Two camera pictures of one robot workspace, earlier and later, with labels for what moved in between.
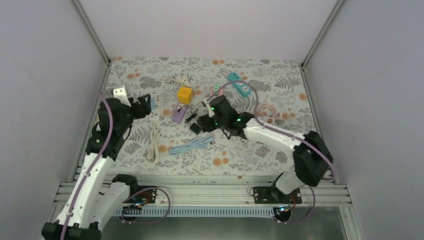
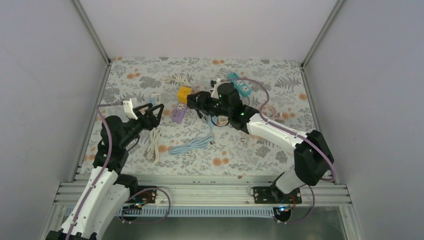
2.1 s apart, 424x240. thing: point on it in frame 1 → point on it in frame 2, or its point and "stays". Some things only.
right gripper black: [205, 124] → [201, 103]
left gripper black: [146, 108] → [153, 122]
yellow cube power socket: [184, 94] stays
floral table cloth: [270, 93] stays
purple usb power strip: [179, 112] stays
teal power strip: [244, 90] stays
